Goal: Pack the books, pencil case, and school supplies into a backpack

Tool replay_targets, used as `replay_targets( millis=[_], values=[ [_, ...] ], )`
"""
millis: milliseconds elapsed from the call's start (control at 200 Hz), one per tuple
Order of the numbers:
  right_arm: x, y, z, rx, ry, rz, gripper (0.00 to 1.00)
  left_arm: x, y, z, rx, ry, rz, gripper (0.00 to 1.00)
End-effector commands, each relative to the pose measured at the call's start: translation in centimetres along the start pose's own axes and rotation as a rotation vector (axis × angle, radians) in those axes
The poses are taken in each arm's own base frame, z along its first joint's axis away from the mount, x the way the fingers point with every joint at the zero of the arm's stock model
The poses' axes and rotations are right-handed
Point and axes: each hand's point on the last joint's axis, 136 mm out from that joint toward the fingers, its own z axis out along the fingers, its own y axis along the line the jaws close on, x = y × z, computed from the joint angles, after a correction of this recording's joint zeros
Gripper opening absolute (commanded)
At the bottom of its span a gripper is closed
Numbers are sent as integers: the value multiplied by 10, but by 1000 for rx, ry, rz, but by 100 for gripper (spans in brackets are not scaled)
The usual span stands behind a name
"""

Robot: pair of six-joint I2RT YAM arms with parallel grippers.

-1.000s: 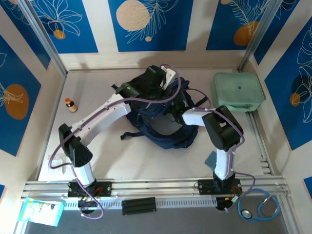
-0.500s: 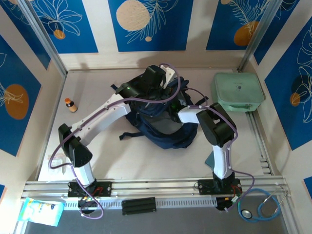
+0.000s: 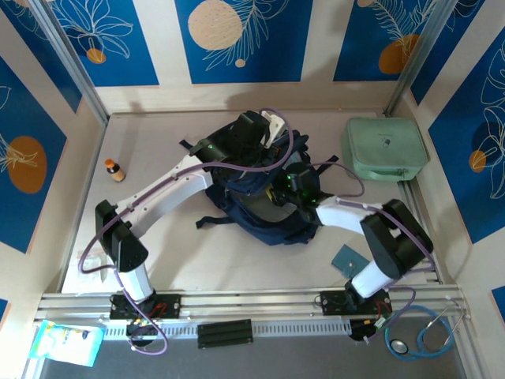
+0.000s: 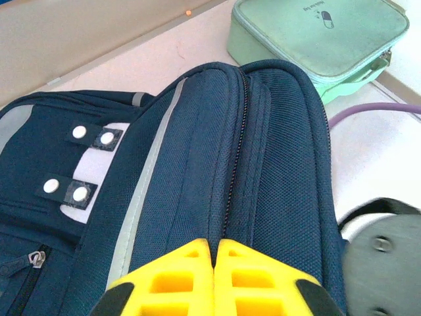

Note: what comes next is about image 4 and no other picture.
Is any mint green zip pouch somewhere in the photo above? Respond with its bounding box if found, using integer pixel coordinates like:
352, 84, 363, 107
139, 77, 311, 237
226, 0, 410, 103

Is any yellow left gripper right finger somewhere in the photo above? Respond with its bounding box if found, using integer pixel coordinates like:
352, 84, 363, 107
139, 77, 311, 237
213, 238, 345, 316

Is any aluminium table side rail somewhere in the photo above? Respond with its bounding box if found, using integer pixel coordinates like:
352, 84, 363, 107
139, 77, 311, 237
371, 69, 421, 116

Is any navy blue backpack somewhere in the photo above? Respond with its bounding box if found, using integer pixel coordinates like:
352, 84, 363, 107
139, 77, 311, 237
0, 61, 349, 316

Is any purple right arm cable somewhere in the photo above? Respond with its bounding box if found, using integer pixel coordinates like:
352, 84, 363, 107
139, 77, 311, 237
328, 101, 421, 128

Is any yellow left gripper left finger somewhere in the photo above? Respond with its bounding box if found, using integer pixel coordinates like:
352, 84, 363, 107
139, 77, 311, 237
91, 238, 215, 316

